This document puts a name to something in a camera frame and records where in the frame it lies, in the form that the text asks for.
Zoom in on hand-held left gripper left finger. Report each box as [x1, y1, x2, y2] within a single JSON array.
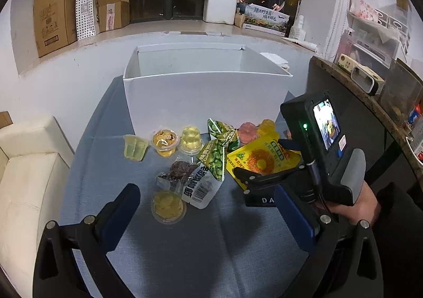
[[33, 183, 141, 298]]

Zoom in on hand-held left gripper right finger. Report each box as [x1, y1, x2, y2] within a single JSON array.
[[274, 184, 384, 298]]

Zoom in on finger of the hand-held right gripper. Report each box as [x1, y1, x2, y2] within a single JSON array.
[[232, 162, 306, 190], [277, 138, 302, 154]]

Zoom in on yellow sunflower seed packet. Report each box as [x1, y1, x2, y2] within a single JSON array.
[[226, 132, 302, 191]]

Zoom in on green pea snack packet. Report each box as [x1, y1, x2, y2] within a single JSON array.
[[196, 139, 227, 181], [207, 118, 240, 152]]

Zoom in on white cardboard box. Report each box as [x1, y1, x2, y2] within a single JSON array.
[[123, 43, 293, 140]]

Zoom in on person's right forearm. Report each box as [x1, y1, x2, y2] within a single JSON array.
[[372, 182, 423, 298]]

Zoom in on person's right hand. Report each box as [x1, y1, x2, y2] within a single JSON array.
[[315, 182, 381, 229]]

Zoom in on orange jelly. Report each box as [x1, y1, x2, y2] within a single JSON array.
[[257, 118, 277, 137]]

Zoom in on pink jelly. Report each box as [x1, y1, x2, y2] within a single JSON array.
[[238, 122, 262, 145]]

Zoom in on white barcode snack packet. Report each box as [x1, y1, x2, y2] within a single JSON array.
[[181, 164, 223, 209]]

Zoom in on yellow fruit jelly cup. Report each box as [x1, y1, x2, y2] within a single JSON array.
[[151, 190, 187, 224]]

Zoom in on dark cabinet with stone top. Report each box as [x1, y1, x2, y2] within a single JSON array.
[[308, 55, 423, 188]]

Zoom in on clear yellow jelly cup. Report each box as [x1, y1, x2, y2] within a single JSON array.
[[180, 125, 203, 155]]

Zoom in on dark dried meat packet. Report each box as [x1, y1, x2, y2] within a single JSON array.
[[156, 159, 199, 191]]

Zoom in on green jelly cup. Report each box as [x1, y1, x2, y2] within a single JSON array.
[[123, 134, 150, 162]]

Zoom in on blue table cloth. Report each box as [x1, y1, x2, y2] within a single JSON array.
[[61, 75, 331, 298]]

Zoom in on jelly cup with cartoon lid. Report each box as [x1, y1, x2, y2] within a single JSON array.
[[151, 129, 181, 157]]

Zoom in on yellow green small box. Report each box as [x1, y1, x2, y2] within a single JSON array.
[[336, 53, 357, 73]]

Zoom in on cream sofa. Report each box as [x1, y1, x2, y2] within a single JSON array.
[[0, 116, 75, 298]]

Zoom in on white papers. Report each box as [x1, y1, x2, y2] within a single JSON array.
[[282, 37, 318, 53]]

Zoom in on red and blue packets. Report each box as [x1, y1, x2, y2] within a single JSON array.
[[408, 109, 423, 161]]

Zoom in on clear plastic box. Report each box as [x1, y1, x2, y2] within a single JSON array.
[[378, 58, 423, 127]]

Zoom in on white plastic bottle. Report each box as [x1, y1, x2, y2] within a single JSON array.
[[289, 15, 306, 39]]

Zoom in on long landscape printed box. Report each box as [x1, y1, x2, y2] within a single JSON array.
[[242, 4, 291, 37]]

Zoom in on small brown bag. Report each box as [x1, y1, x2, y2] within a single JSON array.
[[234, 7, 247, 28]]

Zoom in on plastic drawer organiser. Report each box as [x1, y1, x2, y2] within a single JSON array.
[[338, 0, 412, 69]]

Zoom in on white curtain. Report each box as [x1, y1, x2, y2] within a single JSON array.
[[325, 0, 353, 61]]

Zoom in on white foam box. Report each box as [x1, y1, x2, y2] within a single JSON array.
[[203, 0, 238, 25]]

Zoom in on small brown cardboard box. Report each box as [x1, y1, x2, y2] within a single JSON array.
[[96, 0, 130, 33]]

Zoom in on large brown cardboard box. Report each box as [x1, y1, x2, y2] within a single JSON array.
[[34, 0, 80, 58]]

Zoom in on dotted paper bag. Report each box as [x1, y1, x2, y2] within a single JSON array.
[[76, 0, 100, 41]]

